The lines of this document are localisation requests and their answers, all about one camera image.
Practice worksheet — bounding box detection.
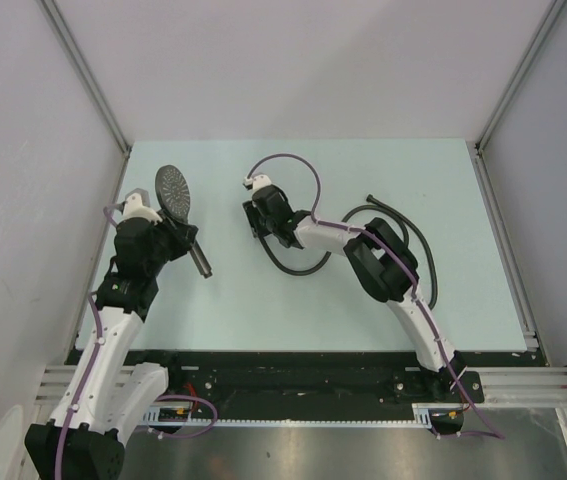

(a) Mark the grey shower head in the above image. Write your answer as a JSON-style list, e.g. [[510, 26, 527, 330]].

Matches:
[[155, 165, 212, 279]]

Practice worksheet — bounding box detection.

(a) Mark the dark grey flexible hose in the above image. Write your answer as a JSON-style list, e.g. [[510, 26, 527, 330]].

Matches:
[[260, 193, 439, 306]]

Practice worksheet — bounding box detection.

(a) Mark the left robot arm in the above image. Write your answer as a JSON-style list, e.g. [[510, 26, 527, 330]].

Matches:
[[25, 217, 198, 479]]

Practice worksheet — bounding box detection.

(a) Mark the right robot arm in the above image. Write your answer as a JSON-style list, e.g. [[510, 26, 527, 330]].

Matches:
[[243, 179, 466, 401]]

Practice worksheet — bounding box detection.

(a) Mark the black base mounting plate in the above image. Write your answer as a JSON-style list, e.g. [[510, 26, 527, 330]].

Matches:
[[124, 350, 484, 420]]

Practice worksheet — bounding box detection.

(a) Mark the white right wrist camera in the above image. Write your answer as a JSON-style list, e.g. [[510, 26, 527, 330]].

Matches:
[[242, 174, 272, 193]]

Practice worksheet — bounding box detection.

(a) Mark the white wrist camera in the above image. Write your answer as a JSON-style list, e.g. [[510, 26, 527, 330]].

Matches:
[[121, 188, 162, 223], [242, 174, 272, 193]]

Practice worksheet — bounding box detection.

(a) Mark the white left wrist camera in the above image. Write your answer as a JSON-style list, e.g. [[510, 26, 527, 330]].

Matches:
[[121, 188, 162, 223]]

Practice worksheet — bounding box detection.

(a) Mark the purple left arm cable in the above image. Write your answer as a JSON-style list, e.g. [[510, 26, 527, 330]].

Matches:
[[55, 203, 129, 480]]

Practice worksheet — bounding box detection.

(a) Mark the left aluminium frame post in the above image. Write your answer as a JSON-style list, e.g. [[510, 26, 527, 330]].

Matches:
[[36, 0, 131, 158]]

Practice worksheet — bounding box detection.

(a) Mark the aluminium frame post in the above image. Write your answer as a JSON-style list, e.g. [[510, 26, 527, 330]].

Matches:
[[36, 0, 131, 158], [474, 0, 567, 153]]

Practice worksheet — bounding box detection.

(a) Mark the slotted cable duct rail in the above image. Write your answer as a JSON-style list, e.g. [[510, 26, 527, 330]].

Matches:
[[132, 402, 489, 428]]

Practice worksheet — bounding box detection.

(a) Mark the right aluminium frame post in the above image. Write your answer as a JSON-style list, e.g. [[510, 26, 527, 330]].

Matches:
[[474, 0, 567, 153]]

